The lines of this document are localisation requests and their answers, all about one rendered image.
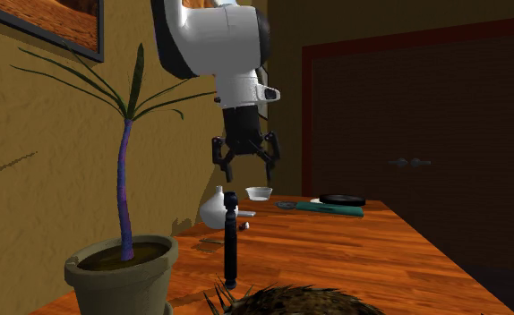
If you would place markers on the green flat book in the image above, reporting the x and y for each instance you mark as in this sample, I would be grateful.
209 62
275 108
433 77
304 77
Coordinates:
331 209

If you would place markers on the small brown and white object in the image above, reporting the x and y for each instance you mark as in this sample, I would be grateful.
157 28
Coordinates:
244 226

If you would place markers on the small white stick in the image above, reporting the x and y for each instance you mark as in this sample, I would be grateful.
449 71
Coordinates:
247 213

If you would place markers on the white round vase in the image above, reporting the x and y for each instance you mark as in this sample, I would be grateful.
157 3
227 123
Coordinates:
212 213

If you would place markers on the dark double door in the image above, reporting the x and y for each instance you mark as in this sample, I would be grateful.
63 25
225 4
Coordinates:
414 131

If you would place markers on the wooden table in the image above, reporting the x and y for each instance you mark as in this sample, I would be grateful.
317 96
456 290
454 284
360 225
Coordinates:
348 261

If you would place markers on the white bowl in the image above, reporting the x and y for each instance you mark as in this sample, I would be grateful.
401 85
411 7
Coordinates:
258 193

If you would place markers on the grey round disc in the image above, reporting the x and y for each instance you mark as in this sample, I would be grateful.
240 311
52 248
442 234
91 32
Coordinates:
286 205

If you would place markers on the orange framed wall picture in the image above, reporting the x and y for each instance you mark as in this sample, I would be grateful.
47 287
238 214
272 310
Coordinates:
47 22

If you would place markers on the white plate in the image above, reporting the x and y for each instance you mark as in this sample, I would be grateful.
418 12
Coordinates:
315 201

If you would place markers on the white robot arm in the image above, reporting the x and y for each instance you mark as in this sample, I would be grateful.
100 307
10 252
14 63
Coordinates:
222 39

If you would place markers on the brown spiky object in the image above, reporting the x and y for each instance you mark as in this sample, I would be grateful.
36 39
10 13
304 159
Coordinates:
300 303

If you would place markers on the black pepper mill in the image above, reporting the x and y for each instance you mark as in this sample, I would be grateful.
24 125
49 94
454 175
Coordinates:
230 244

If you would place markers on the potted plant with purple stem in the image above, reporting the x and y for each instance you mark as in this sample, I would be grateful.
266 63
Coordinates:
126 279

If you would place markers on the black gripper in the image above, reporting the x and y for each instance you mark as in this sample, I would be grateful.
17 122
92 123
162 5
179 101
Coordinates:
241 131

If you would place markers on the black plate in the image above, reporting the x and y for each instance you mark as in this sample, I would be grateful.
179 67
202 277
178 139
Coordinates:
342 200

